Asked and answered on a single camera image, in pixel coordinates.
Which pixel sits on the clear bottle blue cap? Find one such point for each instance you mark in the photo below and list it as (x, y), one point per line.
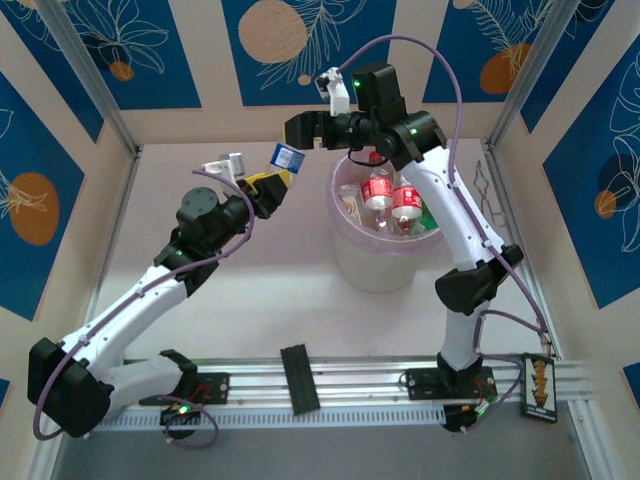
(289, 157)

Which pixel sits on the clear cola bottle red label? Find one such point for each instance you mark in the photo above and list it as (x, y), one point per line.
(377, 190)
(376, 158)
(407, 198)

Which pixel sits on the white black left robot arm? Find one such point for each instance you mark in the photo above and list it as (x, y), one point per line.
(125, 315)

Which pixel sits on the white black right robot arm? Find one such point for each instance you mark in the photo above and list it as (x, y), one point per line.
(450, 210)

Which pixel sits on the white plastic bin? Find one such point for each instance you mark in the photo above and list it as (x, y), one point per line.
(375, 270)

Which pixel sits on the left controller board with LED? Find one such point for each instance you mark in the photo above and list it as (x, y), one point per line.
(180, 412)

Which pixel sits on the controller board with led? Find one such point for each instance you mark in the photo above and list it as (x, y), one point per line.
(180, 412)
(455, 417)

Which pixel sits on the right controller board with LED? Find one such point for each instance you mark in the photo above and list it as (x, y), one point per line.
(455, 417)

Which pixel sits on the black card orange print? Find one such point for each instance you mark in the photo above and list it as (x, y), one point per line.
(540, 395)

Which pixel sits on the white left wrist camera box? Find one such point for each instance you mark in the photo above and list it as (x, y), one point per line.
(230, 165)

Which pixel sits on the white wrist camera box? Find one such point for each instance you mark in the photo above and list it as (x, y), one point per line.
(230, 165)
(340, 97)

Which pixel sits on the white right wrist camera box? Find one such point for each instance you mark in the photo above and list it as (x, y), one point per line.
(340, 97)

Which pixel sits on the aluminium table side rail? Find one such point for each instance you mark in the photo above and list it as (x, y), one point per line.
(537, 300)
(125, 195)

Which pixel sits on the aluminium frame post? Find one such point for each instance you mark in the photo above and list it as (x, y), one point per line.
(541, 50)
(90, 75)

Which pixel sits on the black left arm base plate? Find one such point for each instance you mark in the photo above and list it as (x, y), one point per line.
(215, 387)

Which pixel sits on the black rail bracket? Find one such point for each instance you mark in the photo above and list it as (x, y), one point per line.
(300, 380)

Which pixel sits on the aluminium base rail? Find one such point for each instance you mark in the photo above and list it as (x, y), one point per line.
(350, 380)

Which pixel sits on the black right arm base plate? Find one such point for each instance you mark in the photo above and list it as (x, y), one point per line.
(420, 385)

